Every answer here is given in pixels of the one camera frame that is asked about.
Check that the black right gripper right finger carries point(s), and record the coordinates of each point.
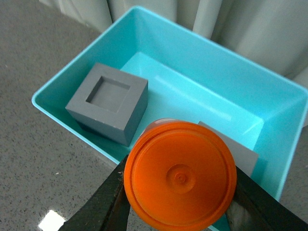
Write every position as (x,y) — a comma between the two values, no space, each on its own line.
(253,209)

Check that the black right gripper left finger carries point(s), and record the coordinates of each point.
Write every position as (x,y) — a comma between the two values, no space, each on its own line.
(107,209)

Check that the gray block with round hole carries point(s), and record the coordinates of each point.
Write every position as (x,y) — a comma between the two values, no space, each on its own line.
(244,158)

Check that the orange cylinder part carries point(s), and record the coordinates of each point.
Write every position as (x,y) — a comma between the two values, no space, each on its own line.
(179,176)

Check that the gray block with square hole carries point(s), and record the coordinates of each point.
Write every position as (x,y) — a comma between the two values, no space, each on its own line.
(110,102)

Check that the light blue plastic box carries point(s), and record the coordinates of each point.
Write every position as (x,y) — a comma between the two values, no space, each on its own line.
(193,79)

